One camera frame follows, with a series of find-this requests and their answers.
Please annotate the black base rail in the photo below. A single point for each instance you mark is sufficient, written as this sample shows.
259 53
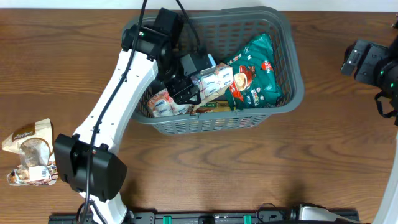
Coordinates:
265 216

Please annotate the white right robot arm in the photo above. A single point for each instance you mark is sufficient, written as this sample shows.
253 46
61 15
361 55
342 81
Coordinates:
387 212

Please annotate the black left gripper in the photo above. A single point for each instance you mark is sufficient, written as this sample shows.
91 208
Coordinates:
183 90

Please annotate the San Remo spaghetti packet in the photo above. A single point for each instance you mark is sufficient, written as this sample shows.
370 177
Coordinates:
213 107

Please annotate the green Nescafe coffee bag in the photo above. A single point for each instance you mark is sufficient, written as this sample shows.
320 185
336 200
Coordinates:
254 84

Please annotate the beige snack bag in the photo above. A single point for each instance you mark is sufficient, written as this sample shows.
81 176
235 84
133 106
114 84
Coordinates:
34 145
219 95

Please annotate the colourful tissue pack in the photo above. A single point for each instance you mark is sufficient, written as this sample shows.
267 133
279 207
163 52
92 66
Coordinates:
162 104

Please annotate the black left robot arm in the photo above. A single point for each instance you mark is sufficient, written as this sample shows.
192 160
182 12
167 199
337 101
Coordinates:
88 160

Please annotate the grey plastic basket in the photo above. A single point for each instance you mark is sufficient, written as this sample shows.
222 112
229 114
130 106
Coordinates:
224 32

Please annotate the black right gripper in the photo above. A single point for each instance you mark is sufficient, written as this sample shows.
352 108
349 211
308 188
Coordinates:
374 55

